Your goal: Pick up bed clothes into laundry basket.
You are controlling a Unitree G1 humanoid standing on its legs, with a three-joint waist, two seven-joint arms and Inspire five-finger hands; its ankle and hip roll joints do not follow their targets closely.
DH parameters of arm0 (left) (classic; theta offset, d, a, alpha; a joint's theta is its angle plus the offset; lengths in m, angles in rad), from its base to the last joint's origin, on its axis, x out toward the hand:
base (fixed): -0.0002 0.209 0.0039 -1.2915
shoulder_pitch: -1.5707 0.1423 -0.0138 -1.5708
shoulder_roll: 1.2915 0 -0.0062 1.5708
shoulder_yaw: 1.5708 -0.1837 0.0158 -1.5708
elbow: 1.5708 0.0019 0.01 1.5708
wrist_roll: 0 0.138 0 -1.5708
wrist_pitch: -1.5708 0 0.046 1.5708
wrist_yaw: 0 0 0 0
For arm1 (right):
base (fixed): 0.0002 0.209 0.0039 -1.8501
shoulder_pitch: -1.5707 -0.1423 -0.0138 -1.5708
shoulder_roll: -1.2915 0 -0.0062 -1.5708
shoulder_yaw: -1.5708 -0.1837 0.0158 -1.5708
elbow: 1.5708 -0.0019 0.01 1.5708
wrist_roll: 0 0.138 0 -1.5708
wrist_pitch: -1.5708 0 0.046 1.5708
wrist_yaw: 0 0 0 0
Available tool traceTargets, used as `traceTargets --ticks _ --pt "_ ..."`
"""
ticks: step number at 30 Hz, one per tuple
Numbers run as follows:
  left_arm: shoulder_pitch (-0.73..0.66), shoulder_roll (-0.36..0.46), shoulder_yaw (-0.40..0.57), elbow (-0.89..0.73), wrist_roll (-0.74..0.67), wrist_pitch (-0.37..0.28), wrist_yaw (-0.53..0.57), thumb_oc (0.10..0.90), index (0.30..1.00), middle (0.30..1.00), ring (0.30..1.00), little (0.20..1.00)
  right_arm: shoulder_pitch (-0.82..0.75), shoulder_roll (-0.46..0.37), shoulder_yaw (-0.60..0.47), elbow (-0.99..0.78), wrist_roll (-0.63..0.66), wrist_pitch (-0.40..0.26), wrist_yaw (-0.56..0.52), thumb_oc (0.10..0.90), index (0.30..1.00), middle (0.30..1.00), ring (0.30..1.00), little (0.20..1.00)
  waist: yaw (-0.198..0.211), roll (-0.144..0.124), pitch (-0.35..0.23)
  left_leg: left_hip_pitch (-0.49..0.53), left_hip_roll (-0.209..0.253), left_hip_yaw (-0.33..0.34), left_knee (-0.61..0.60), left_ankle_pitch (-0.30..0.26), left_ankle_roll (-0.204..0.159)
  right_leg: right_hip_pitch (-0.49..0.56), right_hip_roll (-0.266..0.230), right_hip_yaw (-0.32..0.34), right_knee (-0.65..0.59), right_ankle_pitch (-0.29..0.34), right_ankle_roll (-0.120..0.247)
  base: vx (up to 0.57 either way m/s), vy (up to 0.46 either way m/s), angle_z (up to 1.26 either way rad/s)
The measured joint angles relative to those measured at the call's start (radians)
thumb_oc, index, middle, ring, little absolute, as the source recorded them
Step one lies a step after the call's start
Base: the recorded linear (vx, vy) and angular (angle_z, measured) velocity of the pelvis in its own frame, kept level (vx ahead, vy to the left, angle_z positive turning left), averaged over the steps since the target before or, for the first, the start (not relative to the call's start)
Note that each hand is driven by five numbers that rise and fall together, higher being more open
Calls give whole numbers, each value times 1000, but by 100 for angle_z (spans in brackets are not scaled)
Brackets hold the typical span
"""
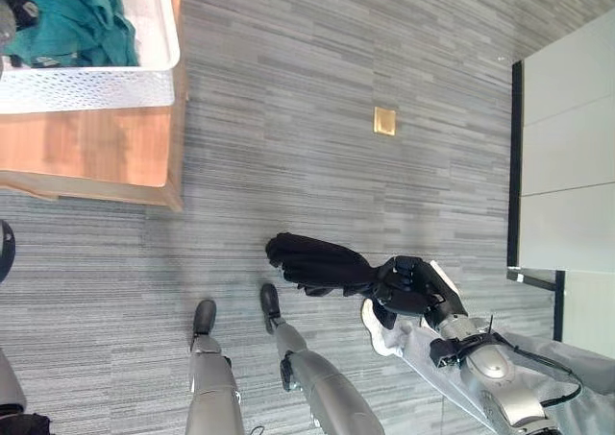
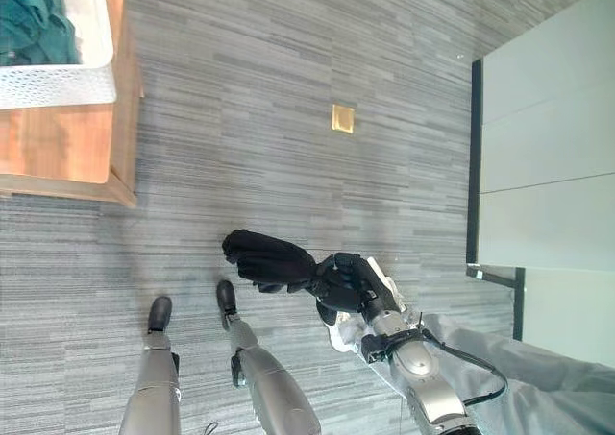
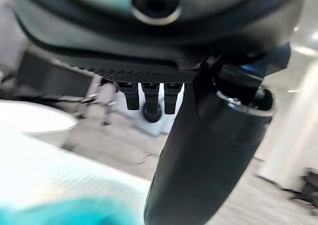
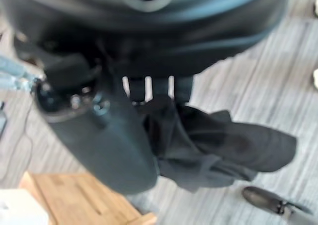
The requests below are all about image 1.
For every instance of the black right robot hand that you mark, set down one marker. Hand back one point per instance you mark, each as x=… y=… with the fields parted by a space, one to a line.
x=408 y=286

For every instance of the black garment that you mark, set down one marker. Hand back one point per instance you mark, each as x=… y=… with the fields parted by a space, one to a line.
x=319 y=262

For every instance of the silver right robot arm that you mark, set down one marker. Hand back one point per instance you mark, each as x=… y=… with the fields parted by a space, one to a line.
x=487 y=365

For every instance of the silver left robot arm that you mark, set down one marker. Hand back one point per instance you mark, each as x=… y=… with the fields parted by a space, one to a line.
x=9 y=382

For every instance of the white perforated laundry basket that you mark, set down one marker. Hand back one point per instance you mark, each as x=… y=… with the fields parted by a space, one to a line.
x=91 y=87

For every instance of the person's white shoe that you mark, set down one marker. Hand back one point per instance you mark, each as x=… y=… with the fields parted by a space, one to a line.
x=377 y=331

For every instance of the silver right robot leg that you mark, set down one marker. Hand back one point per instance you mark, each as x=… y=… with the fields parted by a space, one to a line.
x=317 y=377

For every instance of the silver robot leg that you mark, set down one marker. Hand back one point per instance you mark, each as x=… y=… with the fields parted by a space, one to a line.
x=211 y=377
x=317 y=377

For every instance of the person's leg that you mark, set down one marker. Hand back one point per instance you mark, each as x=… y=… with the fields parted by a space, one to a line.
x=538 y=358

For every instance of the brass floor socket plate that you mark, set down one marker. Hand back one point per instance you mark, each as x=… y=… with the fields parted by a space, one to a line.
x=385 y=121

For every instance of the silver left robot leg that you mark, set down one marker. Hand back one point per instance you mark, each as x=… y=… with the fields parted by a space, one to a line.
x=211 y=377

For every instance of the wooden table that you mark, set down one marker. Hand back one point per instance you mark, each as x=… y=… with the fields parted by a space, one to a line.
x=91 y=147

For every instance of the black round object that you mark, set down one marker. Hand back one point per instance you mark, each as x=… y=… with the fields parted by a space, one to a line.
x=6 y=255

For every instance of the teal garment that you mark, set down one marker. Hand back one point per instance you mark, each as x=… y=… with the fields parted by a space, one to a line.
x=72 y=19

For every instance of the white cabinet with black frame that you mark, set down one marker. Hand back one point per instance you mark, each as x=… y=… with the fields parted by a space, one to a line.
x=562 y=166

